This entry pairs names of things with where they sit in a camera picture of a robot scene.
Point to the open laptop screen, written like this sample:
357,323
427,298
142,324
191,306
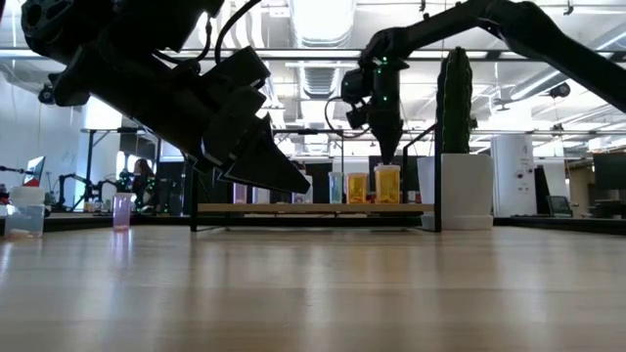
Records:
35,168

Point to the black office chair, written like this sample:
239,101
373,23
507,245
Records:
559,205

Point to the black round ceiling fixture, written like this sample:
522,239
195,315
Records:
560,90
45,95

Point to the wooden shelf black metal frame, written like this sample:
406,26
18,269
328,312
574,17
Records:
318,208

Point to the background black robot arm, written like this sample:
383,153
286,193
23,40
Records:
107,188
63,190

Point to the teal medicine bottle white cap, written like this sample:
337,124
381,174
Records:
336,190

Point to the large clear bottle white cap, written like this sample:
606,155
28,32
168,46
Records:
24,220

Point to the person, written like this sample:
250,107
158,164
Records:
143,183

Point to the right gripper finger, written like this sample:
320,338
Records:
389,142

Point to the white plant pot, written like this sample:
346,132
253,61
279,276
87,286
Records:
464,190

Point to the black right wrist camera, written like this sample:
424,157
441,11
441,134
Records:
356,98

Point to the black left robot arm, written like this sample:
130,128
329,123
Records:
44,24

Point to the dark background monitor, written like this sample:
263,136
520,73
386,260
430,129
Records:
609,168

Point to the black aluminium rig frame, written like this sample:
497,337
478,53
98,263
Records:
73,223

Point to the orange medicine bottle white cap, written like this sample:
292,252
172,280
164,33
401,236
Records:
357,190

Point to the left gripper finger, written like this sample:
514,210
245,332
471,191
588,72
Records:
264,166
235,132

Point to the clear medicine bottle white cap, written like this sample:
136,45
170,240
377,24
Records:
303,198

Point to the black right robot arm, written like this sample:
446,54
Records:
562,44

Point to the pink medicine bottle white cap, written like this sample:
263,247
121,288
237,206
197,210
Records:
239,194
122,215

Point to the green cactus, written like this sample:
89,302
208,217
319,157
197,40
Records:
455,107

